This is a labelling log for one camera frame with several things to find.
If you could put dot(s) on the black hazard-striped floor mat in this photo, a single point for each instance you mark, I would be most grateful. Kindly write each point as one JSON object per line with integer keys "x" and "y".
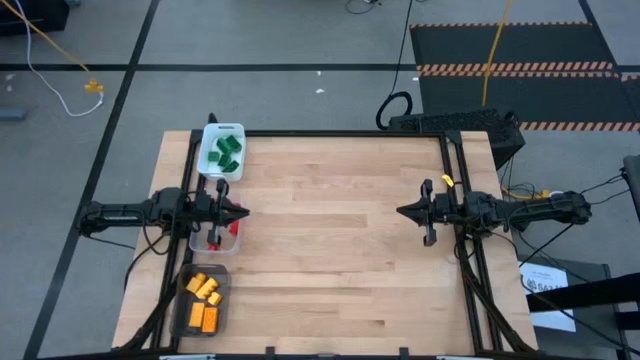
{"x": 500, "y": 45}

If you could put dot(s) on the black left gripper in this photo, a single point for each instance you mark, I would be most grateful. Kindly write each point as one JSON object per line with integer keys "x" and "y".
{"x": 207, "y": 210}

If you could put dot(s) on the smoky dark plastic bin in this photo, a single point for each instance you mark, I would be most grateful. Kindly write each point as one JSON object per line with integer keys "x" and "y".
{"x": 222, "y": 277}

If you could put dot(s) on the white plastic bin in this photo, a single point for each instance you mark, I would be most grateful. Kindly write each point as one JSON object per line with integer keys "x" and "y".
{"x": 205, "y": 167}

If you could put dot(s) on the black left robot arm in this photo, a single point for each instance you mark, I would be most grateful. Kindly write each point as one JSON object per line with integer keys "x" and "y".
{"x": 125, "y": 215}

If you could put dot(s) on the black perforated computer case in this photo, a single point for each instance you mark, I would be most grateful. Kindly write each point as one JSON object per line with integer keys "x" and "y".
{"x": 450, "y": 122}

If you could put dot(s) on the white printed paper sheet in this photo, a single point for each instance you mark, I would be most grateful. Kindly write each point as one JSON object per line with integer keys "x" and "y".
{"x": 547, "y": 300}

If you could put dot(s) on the black beam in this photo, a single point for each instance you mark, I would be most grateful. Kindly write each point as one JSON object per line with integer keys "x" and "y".
{"x": 590, "y": 291}

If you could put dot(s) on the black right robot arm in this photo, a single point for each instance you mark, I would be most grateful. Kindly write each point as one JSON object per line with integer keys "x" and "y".
{"x": 530, "y": 210}

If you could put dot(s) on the small square green toy brick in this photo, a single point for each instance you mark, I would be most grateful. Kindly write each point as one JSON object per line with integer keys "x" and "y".
{"x": 213, "y": 156}

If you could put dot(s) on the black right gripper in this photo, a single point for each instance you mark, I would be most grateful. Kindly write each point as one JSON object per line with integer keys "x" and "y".
{"x": 447, "y": 210}

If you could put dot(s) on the grey flat object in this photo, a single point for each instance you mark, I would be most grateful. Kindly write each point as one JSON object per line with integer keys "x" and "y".
{"x": 11, "y": 114}

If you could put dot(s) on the clear plastic bin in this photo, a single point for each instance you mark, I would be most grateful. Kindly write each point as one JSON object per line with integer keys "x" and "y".
{"x": 227, "y": 245}

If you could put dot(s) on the medium green toy brick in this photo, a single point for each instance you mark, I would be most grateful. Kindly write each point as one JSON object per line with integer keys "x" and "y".
{"x": 233, "y": 143}

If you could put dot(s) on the black box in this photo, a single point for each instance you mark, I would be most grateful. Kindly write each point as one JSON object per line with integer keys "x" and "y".
{"x": 30, "y": 17}

